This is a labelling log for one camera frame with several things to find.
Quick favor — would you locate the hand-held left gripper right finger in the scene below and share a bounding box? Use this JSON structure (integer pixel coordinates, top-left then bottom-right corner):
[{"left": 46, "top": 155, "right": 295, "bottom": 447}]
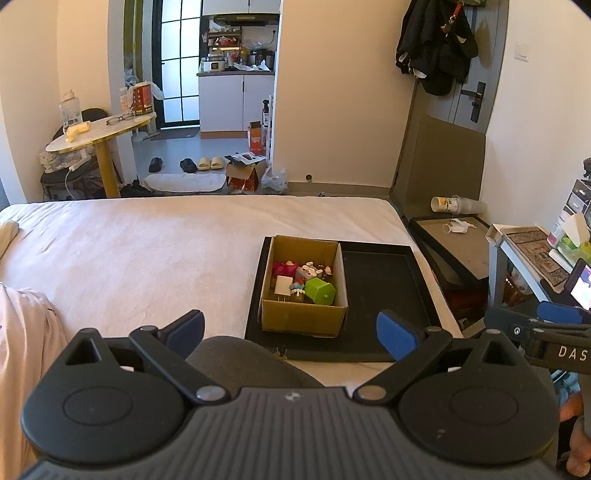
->
[{"left": 353, "top": 310, "right": 536, "bottom": 407}]

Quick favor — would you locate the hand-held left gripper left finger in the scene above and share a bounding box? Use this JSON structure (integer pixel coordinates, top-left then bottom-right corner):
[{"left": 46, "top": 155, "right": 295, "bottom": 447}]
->
[{"left": 50, "top": 309, "right": 232, "bottom": 407}]

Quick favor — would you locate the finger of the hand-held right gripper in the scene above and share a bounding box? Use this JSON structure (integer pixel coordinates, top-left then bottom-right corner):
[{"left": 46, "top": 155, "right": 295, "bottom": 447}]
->
[
  {"left": 537, "top": 300, "right": 591, "bottom": 326},
  {"left": 484, "top": 306, "right": 539, "bottom": 349}
]

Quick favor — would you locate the black tray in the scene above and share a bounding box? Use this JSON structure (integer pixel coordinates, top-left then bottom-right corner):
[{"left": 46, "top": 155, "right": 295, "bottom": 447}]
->
[{"left": 245, "top": 237, "right": 441, "bottom": 363}]

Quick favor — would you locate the green plastic container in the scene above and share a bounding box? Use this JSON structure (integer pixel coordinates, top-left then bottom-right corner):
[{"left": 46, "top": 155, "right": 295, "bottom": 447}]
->
[{"left": 305, "top": 277, "right": 337, "bottom": 306}]

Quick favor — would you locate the brown cardboard box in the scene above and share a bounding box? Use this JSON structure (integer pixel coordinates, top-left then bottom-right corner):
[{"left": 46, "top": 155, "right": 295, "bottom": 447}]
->
[{"left": 261, "top": 235, "right": 349, "bottom": 337}]

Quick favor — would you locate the person's right hand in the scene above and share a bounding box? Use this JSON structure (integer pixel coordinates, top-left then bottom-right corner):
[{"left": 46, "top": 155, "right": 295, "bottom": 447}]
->
[{"left": 558, "top": 394, "right": 591, "bottom": 478}]

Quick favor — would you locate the smartphone with lit screen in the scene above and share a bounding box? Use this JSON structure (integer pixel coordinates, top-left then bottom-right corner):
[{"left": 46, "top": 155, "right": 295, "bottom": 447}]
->
[{"left": 568, "top": 258, "right": 591, "bottom": 311}]

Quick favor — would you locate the patterned board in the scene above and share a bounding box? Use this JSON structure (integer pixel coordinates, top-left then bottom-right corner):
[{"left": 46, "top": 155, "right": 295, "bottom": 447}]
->
[{"left": 505, "top": 228, "right": 571, "bottom": 283}]

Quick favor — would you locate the white side table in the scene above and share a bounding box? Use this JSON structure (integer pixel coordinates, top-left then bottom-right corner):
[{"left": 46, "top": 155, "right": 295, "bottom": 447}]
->
[{"left": 487, "top": 224, "right": 591, "bottom": 308}]

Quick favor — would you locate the green tissue pack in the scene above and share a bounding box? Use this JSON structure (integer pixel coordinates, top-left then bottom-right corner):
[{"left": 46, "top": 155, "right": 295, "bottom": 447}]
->
[{"left": 549, "top": 213, "right": 591, "bottom": 264}]

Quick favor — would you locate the black shallow box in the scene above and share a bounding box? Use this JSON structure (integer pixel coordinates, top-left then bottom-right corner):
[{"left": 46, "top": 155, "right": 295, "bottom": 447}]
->
[{"left": 409, "top": 215, "right": 492, "bottom": 289}]

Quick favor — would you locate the grey drawer box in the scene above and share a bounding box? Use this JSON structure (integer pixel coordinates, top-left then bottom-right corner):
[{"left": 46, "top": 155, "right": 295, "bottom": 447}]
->
[{"left": 563, "top": 178, "right": 591, "bottom": 219}]

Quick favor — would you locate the stack of paper cups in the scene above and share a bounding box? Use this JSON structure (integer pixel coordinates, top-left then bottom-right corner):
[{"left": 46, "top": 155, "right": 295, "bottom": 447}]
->
[{"left": 431, "top": 195, "right": 485, "bottom": 215}]

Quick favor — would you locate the white floor mat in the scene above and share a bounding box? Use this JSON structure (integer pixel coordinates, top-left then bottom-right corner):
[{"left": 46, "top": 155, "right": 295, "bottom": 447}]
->
[{"left": 144, "top": 172, "right": 225, "bottom": 193}]

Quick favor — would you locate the red cardboard box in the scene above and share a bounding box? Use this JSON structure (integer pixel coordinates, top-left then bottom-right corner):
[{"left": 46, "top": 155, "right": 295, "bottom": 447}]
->
[{"left": 225, "top": 159, "right": 269, "bottom": 193}]

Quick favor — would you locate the white printed shirt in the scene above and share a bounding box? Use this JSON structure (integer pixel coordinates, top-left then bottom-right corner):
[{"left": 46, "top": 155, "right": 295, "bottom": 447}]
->
[{"left": 0, "top": 284, "right": 70, "bottom": 480}]

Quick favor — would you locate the clear plastic bag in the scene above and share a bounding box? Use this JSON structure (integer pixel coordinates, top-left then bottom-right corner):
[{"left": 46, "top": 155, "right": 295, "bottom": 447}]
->
[{"left": 261, "top": 167, "right": 289, "bottom": 192}]

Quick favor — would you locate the large cardboard sheet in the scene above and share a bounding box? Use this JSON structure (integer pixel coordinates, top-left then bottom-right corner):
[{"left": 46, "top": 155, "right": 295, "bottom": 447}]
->
[{"left": 390, "top": 114, "right": 486, "bottom": 217}]

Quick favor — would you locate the printed leaflet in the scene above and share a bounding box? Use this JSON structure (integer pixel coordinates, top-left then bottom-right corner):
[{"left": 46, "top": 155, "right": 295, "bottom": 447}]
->
[{"left": 224, "top": 150, "right": 267, "bottom": 166}]

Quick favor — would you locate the round table with yellow leg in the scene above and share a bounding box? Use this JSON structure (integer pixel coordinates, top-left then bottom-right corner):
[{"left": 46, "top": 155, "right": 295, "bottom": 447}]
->
[{"left": 45, "top": 113, "right": 158, "bottom": 198}]

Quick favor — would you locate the black chair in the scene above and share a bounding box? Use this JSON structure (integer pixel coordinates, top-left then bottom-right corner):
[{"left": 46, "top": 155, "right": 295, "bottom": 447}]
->
[{"left": 41, "top": 108, "right": 123, "bottom": 200}]

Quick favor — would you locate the orange cardboard box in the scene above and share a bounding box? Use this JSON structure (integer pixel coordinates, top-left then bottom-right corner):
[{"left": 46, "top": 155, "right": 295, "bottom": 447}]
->
[{"left": 248, "top": 121, "right": 265, "bottom": 156}]

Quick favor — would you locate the beige pillow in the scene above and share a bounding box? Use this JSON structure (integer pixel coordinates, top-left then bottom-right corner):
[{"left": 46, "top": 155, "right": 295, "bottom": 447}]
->
[{"left": 0, "top": 222, "right": 20, "bottom": 256}]

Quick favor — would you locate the black door lock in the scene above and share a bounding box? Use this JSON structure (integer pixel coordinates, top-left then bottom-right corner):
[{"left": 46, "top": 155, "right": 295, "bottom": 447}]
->
[{"left": 462, "top": 82, "right": 487, "bottom": 123}]

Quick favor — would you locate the white kitchen cabinet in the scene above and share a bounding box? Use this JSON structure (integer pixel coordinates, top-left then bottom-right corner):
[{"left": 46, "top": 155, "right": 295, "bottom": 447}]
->
[{"left": 198, "top": 74, "right": 275, "bottom": 134}]

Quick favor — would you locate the red canister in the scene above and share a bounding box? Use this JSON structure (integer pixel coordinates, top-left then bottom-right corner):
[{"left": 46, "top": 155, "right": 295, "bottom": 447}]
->
[{"left": 131, "top": 83, "right": 155, "bottom": 115}]

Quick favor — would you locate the clear water bottle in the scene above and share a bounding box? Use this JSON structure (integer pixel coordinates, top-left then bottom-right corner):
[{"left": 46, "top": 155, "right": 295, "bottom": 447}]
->
[{"left": 59, "top": 89, "right": 84, "bottom": 130}]

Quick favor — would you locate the black framed glass door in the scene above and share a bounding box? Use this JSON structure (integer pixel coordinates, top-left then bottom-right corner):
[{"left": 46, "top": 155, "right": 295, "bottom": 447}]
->
[{"left": 161, "top": 0, "right": 201, "bottom": 125}]

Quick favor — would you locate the grey entrance door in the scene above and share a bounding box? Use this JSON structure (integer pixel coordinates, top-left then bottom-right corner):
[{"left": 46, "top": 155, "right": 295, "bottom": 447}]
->
[{"left": 425, "top": 0, "right": 509, "bottom": 134}]

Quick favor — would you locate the kitchen shelf rack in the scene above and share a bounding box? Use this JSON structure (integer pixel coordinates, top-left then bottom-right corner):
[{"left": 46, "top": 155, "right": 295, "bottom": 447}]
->
[{"left": 205, "top": 27, "right": 244, "bottom": 57}]

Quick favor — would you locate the black hanging jacket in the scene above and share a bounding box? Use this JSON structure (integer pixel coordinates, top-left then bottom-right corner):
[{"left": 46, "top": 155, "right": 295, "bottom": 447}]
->
[{"left": 396, "top": 0, "right": 478, "bottom": 96}]

